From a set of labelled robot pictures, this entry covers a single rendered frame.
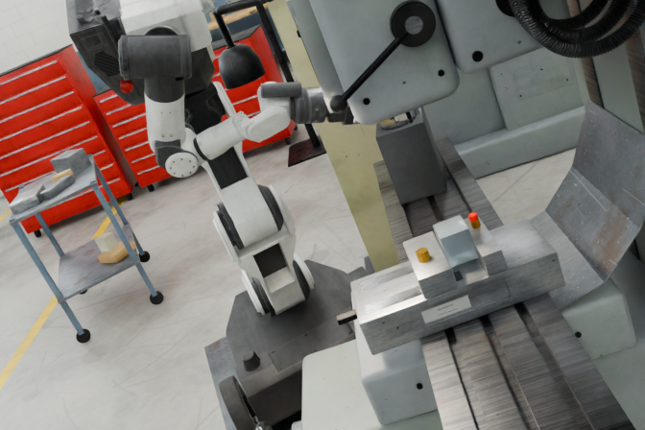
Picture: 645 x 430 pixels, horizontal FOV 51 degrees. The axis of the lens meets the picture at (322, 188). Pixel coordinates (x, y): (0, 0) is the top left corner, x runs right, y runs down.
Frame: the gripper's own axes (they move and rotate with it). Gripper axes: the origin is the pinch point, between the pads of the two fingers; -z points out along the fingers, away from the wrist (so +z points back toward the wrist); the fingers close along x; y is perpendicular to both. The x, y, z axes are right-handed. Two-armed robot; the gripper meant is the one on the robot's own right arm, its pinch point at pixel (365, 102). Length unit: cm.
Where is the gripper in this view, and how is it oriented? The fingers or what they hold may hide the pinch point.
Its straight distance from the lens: 171.0
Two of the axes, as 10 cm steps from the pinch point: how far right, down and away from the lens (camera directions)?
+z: -9.8, 0.8, -2.0
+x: 0.9, -7.0, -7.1
